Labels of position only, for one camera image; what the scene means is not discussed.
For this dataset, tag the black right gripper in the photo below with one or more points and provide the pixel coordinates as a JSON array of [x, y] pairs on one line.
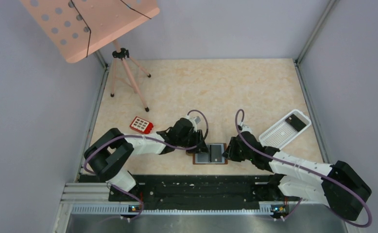
[[233, 149]]

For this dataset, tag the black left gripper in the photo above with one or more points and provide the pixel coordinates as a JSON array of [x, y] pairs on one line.
[[197, 141]]

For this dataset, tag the dark grey credit card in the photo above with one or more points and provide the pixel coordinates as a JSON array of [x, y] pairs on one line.
[[216, 151]]

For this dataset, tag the black credit card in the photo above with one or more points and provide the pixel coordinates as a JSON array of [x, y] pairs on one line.
[[295, 122]]

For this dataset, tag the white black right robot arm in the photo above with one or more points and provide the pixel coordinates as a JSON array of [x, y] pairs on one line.
[[337, 186]]

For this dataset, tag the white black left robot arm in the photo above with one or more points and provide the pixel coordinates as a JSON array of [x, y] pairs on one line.
[[107, 156]]

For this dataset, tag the white plastic basket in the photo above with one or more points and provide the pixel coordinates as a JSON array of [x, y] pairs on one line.
[[281, 134]]

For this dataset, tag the red block with white grid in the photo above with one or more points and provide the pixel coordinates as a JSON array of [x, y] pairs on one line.
[[141, 125]]

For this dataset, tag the pink music stand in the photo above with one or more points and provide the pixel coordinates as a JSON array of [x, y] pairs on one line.
[[81, 27]]

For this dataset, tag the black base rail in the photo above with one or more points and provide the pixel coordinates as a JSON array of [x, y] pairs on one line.
[[205, 192]]

